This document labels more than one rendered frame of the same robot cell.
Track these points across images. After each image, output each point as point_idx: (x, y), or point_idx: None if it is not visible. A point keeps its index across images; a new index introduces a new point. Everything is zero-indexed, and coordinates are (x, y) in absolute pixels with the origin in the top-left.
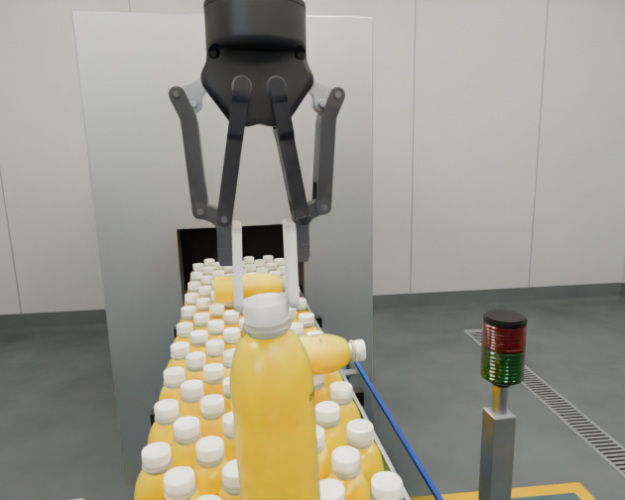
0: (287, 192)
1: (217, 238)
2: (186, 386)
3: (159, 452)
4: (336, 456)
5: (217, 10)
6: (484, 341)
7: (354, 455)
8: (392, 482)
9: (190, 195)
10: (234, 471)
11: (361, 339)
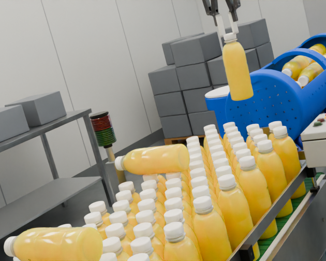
0: (215, 8)
1: (236, 13)
2: (227, 167)
3: (263, 141)
4: (197, 142)
5: None
6: (109, 124)
7: (190, 143)
8: (191, 138)
9: (239, 0)
10: (238, 138)
11: (117, 157)
